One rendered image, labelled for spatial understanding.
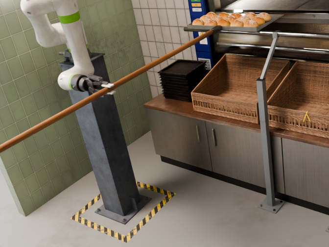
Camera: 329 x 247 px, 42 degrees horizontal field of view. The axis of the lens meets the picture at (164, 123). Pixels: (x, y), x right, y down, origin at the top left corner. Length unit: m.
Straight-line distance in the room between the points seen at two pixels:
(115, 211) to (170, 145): 0.70
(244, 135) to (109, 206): 1.13
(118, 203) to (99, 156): 0.40
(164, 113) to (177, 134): 0.19
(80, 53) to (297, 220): 1.74
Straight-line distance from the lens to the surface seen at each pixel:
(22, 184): 3.51
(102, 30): 3.73
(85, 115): 2.87
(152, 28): 3.87
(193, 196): 3.26
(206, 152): 3.24
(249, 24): 2.78
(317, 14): 2.99
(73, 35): 2.41
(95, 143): 2.95
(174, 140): 3.42
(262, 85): 2.60
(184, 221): 3.07
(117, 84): 2.22
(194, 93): 3.10
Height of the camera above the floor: 1.97
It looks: 27 degrees down
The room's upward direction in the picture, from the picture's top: 12 degrees counter-clockwise
